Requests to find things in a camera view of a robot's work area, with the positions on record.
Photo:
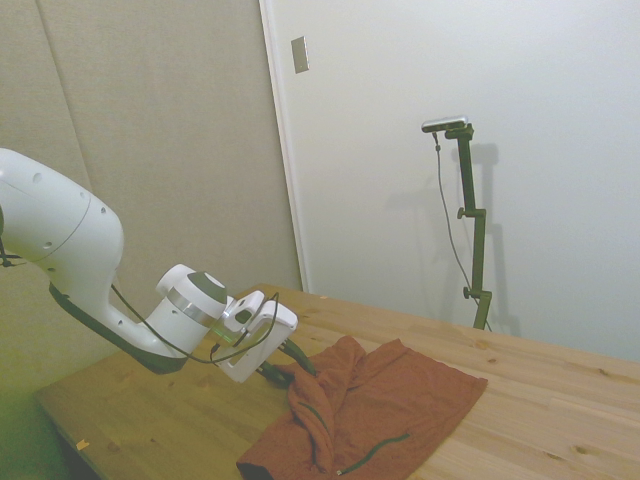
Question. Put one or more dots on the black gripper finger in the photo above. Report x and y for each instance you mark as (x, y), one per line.
(276, 375)
(301, 356)

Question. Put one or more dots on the black jointed camera stand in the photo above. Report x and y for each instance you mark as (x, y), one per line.
(472, 210)

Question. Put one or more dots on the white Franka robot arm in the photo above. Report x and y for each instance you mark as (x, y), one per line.
(60, 220)

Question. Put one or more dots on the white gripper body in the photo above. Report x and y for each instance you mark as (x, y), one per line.
(260, 345)

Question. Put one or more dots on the white door frame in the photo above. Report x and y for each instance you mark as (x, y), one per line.
(285, 150)

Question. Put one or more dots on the silver exterior camera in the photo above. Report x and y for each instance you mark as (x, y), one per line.
(445, 124)

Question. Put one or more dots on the rust red shorts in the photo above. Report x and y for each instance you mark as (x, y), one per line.
(390, 400)

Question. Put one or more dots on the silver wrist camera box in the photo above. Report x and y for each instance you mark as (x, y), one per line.
(245, 316)

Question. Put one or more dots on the grey wall plate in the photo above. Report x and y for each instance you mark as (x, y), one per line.
(300, 55)

